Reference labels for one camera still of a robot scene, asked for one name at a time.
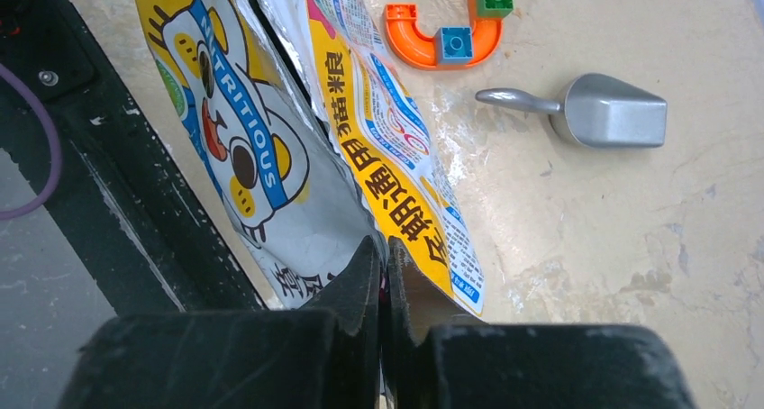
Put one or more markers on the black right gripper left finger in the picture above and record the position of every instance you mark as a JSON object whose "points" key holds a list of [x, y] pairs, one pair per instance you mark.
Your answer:
{"points": [[321, 355]]}

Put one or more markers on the colourful pet food bag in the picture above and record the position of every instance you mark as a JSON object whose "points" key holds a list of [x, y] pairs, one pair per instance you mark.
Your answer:
{"points": [[310, 139]]}

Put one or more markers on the silver metal scoop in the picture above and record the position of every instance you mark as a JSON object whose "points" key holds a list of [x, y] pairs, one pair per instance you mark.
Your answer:
{"points": [[595, 111]]}

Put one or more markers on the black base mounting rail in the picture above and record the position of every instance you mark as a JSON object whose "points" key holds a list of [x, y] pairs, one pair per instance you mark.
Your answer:
{"points": [[121, 201]]}

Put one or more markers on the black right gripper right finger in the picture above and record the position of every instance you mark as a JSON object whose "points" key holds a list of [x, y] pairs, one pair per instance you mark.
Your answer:
{"points": [[435, 357]]}

